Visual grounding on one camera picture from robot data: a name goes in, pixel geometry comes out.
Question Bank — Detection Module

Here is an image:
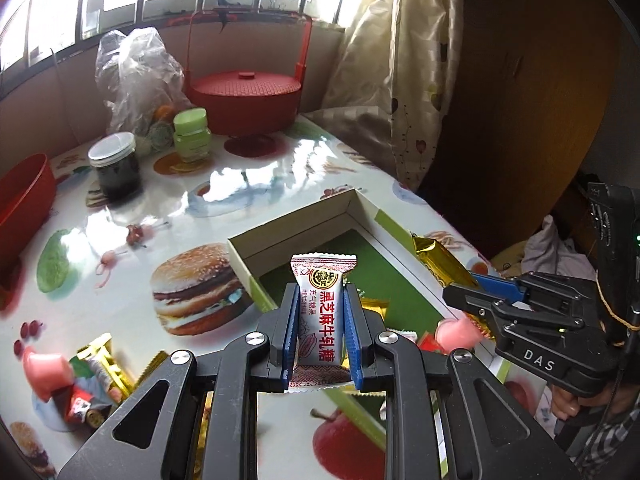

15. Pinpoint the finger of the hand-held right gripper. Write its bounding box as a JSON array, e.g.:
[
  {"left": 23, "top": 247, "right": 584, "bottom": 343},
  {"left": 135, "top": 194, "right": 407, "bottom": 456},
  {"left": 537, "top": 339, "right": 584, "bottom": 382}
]
[
  {"left": 469, "top": 271, "right": 601, "bottom": 321},
  {"left": 441, "top": 282, "right": 588, "bottom": 341}
]

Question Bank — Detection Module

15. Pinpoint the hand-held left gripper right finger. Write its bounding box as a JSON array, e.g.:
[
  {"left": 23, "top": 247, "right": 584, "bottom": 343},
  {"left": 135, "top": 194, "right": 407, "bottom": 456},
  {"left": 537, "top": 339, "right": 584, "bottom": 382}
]
[{"left": 341, "top": 282, "right": 583, "bottom": 480}]

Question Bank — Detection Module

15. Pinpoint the brown and white candy packet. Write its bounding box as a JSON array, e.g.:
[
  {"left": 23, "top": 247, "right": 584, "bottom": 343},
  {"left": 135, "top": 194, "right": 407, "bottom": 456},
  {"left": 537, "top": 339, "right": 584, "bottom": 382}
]
[{"left": 290, "top": 253, "right": 358, "bottom": 396}]

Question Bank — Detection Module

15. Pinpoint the black hook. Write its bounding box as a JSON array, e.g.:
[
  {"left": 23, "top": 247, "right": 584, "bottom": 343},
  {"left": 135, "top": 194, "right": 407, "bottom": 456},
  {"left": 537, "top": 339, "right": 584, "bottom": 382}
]
[{"left": 217, "top": 0, "right": 238, "bottom": 33}]

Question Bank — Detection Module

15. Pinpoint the person's right hand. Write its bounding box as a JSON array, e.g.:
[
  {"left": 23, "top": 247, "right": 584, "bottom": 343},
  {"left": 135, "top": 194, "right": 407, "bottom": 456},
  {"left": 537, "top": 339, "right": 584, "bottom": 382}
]
[{"left": 550, "top": 382, "right": 583, "bottom": 423}]

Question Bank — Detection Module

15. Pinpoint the red basket with handle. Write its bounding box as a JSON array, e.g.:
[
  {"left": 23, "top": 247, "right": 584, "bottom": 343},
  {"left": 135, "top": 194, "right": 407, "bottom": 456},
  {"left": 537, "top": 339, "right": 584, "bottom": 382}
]
[{"left": 182, "top": 7, "right": 315, "bottom": 137}]

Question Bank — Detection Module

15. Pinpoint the red oval plastic tray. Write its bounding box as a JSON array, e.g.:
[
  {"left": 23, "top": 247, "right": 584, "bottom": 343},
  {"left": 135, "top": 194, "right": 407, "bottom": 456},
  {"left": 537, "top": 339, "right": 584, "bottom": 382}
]
[{"left": 0, "top": 153, "right": 57, "bottom": 291}]

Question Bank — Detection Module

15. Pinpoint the white cloth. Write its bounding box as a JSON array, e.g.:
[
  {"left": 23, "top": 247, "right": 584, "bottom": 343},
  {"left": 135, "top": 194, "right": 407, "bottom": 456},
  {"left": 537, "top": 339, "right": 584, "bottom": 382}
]
[{"left": 522, "top": 215, "right": 598, "bottom": 291}]

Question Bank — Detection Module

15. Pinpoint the pink jelly cup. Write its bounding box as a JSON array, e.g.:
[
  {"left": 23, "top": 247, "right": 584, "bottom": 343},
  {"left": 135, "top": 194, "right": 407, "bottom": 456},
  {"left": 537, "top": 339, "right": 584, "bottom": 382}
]
[
  {"left": 22, "top": 347, "right": 76, "bottom": 401},
  {"left": 434, "top": 316, "right": 493, "bottom": 353}
]

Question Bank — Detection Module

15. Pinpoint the dark jar with clear lid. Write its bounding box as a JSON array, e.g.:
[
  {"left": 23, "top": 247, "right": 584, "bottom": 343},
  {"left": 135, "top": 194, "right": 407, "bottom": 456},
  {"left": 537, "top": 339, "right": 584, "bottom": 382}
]
[{"left": 88, "top": 131, "right": 143, "bottom": 201}]

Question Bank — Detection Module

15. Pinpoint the patterned cream curtain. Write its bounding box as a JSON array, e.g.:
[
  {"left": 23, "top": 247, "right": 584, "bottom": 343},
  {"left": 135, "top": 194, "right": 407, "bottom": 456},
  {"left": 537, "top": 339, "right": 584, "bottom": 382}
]
[{"left": 305, "top": 0, "right": 463, "bottom": 196}]

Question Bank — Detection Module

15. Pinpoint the person's right forearm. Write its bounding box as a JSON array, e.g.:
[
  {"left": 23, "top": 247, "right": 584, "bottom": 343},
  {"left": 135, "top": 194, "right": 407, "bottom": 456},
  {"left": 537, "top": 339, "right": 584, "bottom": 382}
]
[{"left": 555, "top": 395, "right": 640, "bottom": 466}]

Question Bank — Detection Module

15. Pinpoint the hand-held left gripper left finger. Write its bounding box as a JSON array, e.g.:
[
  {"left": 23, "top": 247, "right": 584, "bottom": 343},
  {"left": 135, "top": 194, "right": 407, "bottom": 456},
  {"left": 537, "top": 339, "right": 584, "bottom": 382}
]
[{"left": 57, "top": 282, "right": 303, "bottom": 480}]

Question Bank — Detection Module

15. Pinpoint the brown wooden wardrobe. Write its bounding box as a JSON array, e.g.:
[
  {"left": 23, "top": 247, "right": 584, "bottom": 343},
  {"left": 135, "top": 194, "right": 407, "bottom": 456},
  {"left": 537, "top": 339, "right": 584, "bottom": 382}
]
[{"left": 417, "top": 0, "right": 631, "bottom": 271}]

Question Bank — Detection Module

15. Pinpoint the green cream jar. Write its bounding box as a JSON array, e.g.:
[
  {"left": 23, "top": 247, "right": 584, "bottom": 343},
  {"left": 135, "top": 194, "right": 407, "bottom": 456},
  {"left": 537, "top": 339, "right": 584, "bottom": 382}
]
[{"left": 172, "top": 108, "right": 211, "bottom": 161}]

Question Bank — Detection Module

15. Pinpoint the clear plastic bag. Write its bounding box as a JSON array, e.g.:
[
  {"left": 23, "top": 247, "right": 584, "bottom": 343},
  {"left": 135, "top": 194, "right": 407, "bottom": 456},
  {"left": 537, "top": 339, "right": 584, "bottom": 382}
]
[{"left": 95, "top": 27, "right": 193, "bottom": 136}]

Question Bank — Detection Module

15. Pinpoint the green and white cardboard box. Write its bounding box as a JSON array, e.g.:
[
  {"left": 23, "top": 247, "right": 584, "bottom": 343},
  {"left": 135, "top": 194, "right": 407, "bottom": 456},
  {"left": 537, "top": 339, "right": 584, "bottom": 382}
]
[{"left": 227, "top": 187, "right": 513, "bottom": 480}]

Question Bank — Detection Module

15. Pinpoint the long gold snack packet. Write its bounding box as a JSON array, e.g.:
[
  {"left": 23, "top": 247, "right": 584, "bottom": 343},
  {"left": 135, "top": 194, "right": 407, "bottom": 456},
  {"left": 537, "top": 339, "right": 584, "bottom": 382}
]
[
  {"left": 410, "top": 232, "right": 473, "bottom": 288},
  {"left": 75, "top": 334, "right": 168, "bottom": 403}
]

